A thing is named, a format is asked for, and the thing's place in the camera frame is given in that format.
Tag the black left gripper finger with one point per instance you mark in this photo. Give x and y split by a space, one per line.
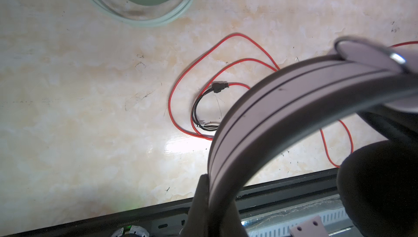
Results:
197 224

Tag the white black headphones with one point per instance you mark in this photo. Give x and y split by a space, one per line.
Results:
378 183

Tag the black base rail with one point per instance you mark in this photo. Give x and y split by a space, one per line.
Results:
168 219

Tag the white slotted cable duct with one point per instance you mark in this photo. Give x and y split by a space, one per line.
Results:
278 223

